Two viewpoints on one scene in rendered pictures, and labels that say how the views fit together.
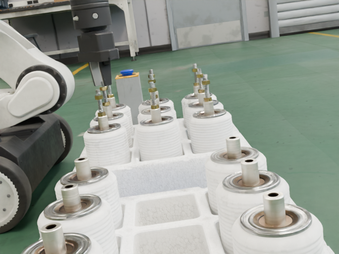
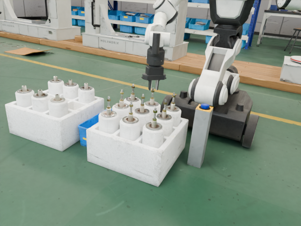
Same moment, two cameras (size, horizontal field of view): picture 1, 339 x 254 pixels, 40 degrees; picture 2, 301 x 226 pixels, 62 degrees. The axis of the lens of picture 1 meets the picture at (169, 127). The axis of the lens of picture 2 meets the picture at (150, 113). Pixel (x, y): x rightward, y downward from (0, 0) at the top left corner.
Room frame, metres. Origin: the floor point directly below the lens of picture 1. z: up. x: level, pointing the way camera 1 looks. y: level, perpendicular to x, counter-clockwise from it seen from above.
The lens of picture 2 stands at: (1.62, -1.01, 0.75)
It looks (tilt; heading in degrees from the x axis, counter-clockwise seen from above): 24 degrees down; 114
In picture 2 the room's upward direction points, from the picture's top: 4 degrees clockwise
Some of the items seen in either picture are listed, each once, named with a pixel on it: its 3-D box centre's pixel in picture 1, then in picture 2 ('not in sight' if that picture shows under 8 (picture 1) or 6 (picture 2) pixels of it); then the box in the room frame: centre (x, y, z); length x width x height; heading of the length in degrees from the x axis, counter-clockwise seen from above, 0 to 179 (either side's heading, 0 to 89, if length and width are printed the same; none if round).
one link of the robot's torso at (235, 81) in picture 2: not in sight; (221, 81); (1.38, 0.74, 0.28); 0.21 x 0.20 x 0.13; 88
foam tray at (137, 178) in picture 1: (164, 172); (140, 139); (1.12, 0.03, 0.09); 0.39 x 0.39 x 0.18; 1
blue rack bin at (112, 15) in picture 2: not in sight; (117, 15); (-2.16, 4.98, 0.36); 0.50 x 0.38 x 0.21; 89
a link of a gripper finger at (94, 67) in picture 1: (95, 72); (157, 84); (1.14, 0.16, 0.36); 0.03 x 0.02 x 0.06; 134
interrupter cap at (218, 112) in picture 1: (209, 114); (108, 114); (1.01, -0.09, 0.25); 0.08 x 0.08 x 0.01
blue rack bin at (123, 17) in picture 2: not in sight; (130, 16); (-1.73, 4.93, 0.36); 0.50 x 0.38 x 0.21; 88
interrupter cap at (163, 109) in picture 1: (156, 110); (142, 111); (1.12, 0.03, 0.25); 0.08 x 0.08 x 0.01
